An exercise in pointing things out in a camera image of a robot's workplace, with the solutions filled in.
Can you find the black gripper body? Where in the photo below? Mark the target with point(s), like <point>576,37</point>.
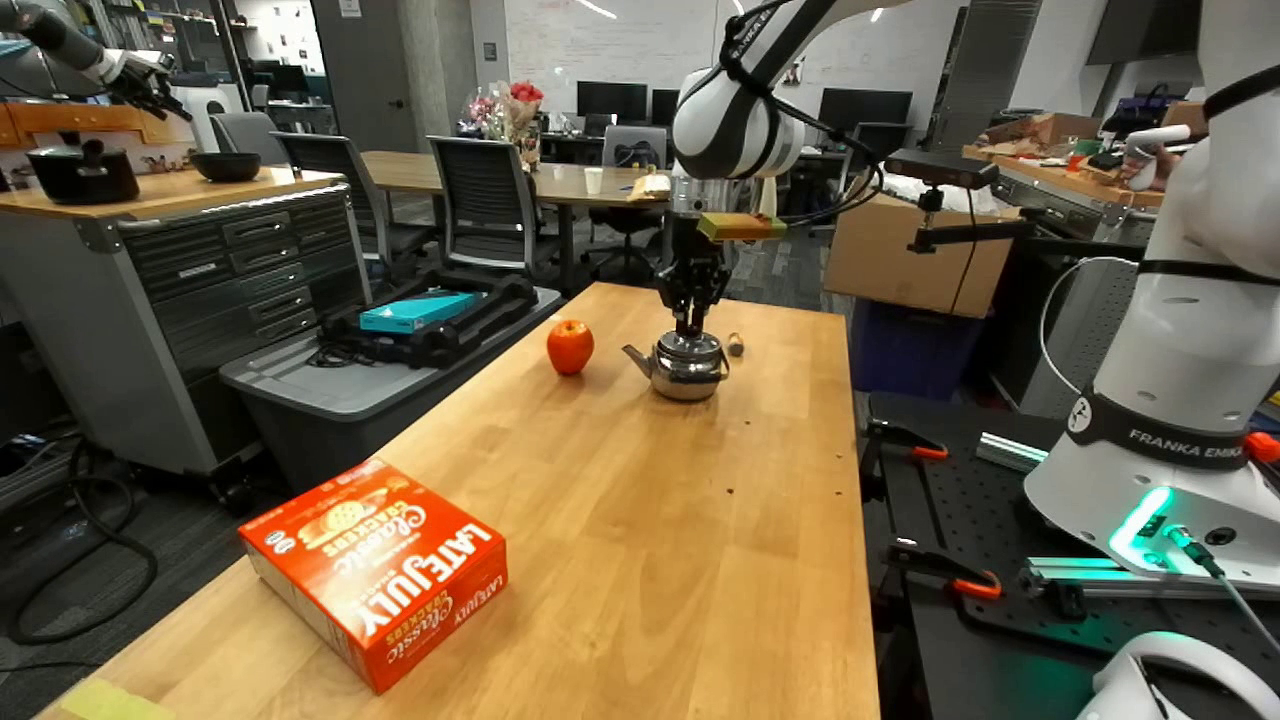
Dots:
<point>698,246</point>

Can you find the aluminium rail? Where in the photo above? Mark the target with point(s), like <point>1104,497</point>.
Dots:
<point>1104,578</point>
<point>1012,450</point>

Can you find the black bag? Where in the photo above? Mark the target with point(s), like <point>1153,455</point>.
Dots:
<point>507,301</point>

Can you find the grey storage bin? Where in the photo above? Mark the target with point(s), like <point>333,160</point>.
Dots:
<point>333,403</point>

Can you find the long wooden desk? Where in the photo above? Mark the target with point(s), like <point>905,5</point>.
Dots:
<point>573,183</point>

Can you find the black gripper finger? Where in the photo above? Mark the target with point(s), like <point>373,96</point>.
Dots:
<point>710,301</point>
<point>682,301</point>

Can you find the white curved plastic object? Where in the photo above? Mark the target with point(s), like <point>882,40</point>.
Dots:
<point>1112,684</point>

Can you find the orange cracker box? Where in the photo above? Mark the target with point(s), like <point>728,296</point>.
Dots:
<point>360,562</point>

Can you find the stainless steel kettle lid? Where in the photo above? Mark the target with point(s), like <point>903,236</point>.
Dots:
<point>710,343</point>

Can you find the grey mesh office chair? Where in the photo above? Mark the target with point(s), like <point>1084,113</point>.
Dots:
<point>327,160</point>
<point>482,203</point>

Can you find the grey drawer cabinet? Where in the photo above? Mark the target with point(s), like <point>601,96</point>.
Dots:
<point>172,293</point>

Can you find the teal case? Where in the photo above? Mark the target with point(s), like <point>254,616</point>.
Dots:
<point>418,313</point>

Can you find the yellow green sponge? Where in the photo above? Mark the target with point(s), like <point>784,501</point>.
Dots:
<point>113,702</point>

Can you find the red apple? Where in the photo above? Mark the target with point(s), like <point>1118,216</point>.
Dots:
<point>570,351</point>

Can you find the blue bin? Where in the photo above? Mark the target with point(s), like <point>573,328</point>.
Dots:
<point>914,351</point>

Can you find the black bowl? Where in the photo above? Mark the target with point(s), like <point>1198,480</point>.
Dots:
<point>227,164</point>

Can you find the cluttered wooden workbench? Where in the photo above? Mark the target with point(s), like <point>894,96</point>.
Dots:
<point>1066,172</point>

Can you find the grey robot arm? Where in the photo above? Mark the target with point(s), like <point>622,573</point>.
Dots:
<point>67,40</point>

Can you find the orange wooden shelf board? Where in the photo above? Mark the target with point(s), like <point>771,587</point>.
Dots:
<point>80,127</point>

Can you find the red flower bouquet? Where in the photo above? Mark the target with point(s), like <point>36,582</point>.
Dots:
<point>515,104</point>

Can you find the black stereo camera on mount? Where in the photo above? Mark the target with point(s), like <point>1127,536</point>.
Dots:
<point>941,164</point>

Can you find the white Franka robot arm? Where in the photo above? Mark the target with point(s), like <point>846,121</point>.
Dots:
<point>725,127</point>

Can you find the tan wooden crate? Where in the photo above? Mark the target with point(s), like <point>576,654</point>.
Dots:
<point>882,262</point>

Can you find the black computer monitor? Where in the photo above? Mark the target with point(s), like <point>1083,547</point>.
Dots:
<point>866,111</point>
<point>608,103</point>

